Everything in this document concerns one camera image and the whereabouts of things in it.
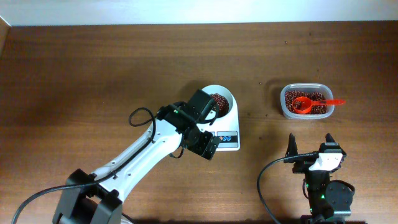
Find red plastic scoop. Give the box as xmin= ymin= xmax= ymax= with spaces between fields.
xmin=292 ymin=96 xmax=346 ymax=114

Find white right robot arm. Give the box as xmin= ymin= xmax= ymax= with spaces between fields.
xmin=285 ymin=133 xmax=355 ymax=224

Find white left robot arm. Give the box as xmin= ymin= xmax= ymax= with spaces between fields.
xmin=52 ymin=90 xmax=220 ymax=223

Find white digital kitchen scale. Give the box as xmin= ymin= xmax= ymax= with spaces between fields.
xmin=198 ymin=85 xmax=241 ymax=151

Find red beans in bowl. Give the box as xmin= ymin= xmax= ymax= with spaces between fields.
xmin=211 ymin=93 xmax=229 ymax=118

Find white metal bowl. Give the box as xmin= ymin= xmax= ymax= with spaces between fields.
xmin=202 ymin=85 xmax=234 ymax=118

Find clear plastic container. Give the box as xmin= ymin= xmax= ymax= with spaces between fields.
xmin=280 ymin=83 xmax=335 ymax=120

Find red adzuki beans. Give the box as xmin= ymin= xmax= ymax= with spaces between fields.
xmin=284 ymin=90 xmax=327 ymax=114

